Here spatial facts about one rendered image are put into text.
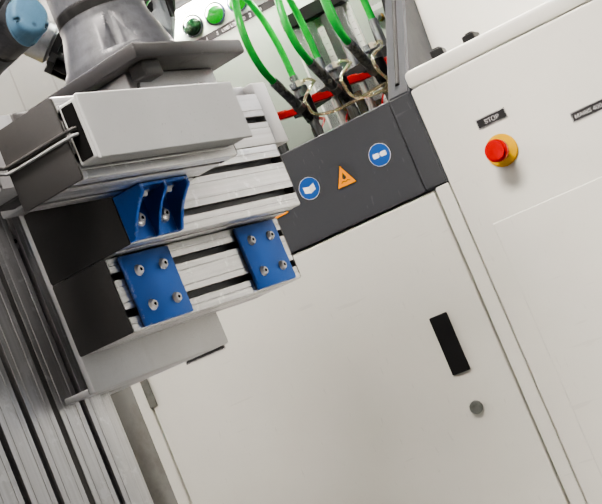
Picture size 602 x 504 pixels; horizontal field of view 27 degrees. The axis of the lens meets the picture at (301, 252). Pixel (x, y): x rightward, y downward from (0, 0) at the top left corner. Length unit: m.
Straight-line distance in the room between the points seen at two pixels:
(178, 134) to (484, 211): 0.78
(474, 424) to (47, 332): 0.80
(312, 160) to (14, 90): 3.34
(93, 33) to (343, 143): 0.62
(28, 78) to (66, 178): 4.02
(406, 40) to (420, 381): 0.57
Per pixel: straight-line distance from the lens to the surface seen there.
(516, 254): 2.00
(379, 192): 2.06
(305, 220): 2.11
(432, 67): 2.03
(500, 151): 1.95
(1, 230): 1.55
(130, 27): 1.59
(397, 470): 2.12
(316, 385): 2.14
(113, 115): 1.27
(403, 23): 2.20
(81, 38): 1.60
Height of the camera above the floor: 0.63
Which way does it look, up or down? 4 degrees up
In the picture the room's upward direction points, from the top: 23 degrees counter-clockwise
